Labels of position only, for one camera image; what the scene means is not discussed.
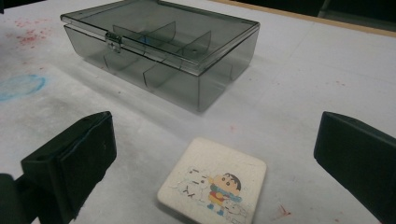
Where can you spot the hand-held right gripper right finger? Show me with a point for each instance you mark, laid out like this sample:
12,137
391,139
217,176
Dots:
361,161

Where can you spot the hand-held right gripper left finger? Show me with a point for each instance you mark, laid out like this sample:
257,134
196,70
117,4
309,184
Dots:
74,168

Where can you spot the white square cartoon coaster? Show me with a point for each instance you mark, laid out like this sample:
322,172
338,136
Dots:
202,161

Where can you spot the transparent grey compartment box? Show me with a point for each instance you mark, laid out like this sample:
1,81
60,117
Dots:
186,77

